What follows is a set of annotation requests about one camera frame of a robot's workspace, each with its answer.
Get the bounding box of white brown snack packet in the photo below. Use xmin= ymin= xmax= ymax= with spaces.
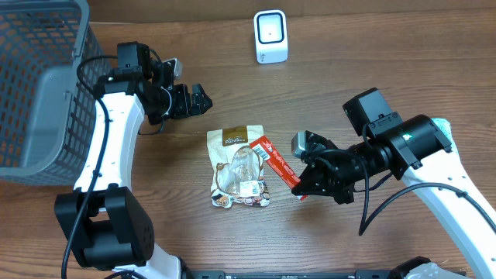
xmin=207 ymin=125 xmax=270 ymax=208

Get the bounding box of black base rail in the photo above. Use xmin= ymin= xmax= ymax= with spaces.
xmin=184 ymin=270 xmax=405 ymax=279

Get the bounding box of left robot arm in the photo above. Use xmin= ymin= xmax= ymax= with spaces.
xmin=54 ymin=42 xmax=213 ymax=278

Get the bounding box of grey plastic mesh basket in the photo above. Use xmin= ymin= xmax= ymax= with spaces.
xmin=1 ymin=1 xmax=110 ymax=185

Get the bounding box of red snack bar wrapper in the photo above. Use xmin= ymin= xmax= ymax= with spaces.
xmin=249 ymin=136 xmax=301 ymax=190

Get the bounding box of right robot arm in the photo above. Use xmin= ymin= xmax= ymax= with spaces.
xmin=291 ymin=88 xmax=495 ymax=278

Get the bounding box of white barcode scanner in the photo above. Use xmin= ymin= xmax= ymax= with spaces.
xmin=253 ymin=9 xmax=289 ymax=64

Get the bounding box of teal tissue packet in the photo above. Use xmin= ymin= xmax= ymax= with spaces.
xmin=432 ymin=118 xmax=454 ymax=143

